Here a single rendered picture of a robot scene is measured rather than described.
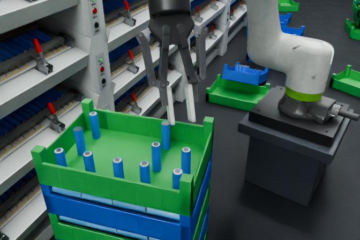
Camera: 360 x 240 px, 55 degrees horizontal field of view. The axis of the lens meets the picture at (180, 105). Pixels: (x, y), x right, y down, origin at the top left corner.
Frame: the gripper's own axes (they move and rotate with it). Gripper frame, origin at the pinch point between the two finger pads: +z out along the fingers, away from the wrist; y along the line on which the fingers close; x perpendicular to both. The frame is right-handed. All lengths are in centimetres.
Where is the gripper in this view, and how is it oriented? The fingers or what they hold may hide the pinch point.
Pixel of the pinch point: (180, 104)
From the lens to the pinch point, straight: 64.3
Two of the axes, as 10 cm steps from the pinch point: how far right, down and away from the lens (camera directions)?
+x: -2.3, -0.9, 9.7
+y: 9.7, -1.3, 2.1
